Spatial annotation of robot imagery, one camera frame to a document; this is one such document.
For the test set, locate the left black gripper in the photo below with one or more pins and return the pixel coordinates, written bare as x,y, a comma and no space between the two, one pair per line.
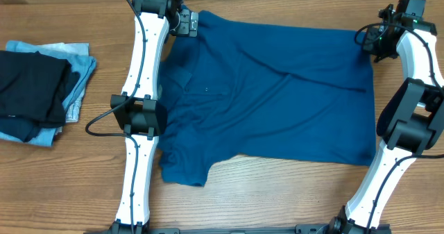
189,28

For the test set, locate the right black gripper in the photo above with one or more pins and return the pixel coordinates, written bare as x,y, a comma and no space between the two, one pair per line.
375,42

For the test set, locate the blue polo shirt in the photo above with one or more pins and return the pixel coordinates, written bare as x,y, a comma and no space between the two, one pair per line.
264,90

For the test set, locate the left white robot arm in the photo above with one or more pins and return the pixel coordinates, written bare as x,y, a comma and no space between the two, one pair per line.
137,109

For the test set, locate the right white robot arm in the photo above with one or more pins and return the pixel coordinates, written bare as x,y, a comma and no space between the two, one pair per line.
411,122

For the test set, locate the light blue folded garment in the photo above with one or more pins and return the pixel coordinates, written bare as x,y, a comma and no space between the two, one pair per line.
85,65

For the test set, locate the black folded garment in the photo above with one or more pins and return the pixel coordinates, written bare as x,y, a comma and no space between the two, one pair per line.
34,86

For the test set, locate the dark navy folded garment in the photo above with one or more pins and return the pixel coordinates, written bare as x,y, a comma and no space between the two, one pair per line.
26,129

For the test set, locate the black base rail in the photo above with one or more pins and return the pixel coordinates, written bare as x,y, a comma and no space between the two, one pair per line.
298,229

